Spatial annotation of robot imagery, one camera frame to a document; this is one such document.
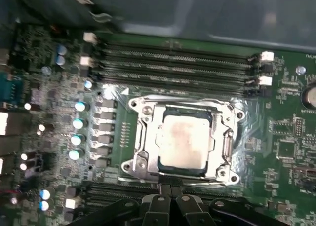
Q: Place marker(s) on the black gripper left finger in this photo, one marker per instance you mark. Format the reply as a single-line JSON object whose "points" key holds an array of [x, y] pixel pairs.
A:
{"points": [[158, 211]]}

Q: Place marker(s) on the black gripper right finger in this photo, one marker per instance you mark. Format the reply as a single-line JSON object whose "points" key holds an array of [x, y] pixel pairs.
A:
{"points": [[190, 211]]}

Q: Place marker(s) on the silver socket cover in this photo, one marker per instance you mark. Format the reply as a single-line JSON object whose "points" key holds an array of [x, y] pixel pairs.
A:
{"points": [[148, 161]]}

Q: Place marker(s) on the silver CPU green substrate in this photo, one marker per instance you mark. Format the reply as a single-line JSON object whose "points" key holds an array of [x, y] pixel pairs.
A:
{"points": [[185, 139]]}

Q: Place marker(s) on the CPU socket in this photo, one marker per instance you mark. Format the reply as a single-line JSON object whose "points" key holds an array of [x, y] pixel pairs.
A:
{"points": [[229, 173]]}

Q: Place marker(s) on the black RAM slot white clips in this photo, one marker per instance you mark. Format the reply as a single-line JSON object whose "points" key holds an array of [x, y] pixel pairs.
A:
{"points": [[172, 49], [93, 201], [172, 71]]}

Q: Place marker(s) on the green motherboard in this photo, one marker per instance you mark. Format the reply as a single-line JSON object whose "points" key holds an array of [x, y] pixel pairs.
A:
{"points": [[271, 149]]}

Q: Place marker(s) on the coin cell battery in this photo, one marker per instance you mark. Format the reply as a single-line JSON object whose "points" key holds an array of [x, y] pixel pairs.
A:
{"points": [[310, 97]]}

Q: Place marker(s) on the blue port connector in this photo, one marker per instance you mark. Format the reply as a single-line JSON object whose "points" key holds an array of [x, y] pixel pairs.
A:
{"points": [[11, 87]]}

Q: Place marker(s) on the black open PC case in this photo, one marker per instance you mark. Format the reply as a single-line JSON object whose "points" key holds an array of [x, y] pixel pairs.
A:
{"points": [[222, 9]]}

